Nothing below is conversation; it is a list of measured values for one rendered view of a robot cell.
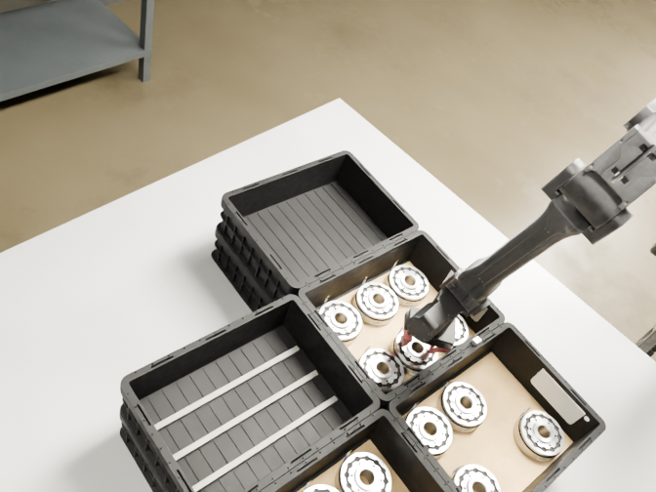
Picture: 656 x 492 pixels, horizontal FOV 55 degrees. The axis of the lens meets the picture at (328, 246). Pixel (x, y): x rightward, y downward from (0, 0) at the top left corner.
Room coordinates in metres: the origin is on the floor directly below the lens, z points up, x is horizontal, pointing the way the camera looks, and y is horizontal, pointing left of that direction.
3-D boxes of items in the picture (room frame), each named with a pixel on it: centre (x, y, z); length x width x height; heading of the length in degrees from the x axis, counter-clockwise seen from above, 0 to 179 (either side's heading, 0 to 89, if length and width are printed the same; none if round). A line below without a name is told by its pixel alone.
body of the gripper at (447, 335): (0.84, -0.27, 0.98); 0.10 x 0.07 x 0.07; 99
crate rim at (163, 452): (0.56, 0.02, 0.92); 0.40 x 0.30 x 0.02; 146
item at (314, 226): (1.06, 0.04, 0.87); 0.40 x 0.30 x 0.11; 146
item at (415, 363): (0.84, -0.27, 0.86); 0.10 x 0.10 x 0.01
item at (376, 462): (0.52, -0.24, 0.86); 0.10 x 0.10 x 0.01
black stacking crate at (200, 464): (0.56, 0.02, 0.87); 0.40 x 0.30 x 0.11; 146
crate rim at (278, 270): (1.06, 0.04, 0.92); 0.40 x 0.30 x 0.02; 146
